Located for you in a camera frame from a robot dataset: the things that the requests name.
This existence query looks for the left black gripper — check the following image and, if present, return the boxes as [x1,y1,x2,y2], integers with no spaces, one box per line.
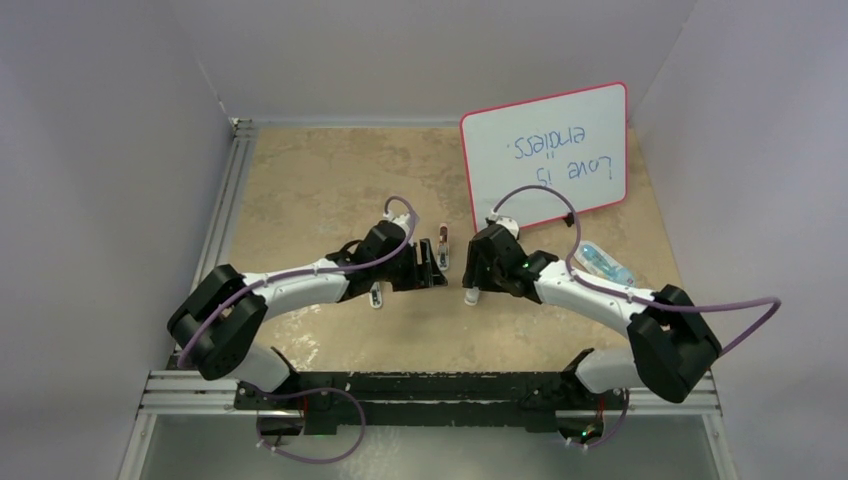
[373,239,445,291]

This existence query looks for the pink and white stapler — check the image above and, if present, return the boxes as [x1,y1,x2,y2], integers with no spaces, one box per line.
[437,223,450,271]

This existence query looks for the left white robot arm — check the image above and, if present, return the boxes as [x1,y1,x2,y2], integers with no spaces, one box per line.
[167,217,448,409]

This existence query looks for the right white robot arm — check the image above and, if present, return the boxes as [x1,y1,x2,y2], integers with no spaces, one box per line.
[463,224,722,407]

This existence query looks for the blue patterned oval case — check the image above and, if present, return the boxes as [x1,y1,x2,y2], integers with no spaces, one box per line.
[575,240,636,287]

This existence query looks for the red-framed whiteboard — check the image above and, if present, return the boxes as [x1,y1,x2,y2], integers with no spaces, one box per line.
[459,82,629,230]

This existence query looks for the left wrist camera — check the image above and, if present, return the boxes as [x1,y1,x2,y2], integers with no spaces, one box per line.
[383,210,417,232]

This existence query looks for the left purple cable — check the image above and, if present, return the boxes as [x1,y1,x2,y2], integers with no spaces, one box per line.
[175,195,420,369]

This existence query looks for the purple cable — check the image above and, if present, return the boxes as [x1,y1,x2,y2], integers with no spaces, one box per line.
[175,195,420,369]
[488,184,783,452]

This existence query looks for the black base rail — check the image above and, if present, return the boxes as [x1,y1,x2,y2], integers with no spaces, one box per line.
[234,371,624,438]

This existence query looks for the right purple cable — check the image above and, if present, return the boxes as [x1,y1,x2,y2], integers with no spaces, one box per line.
[488,184,783,452]

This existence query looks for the aluminium frame rail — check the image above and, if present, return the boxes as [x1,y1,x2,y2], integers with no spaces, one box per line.
[173,117,258,359]

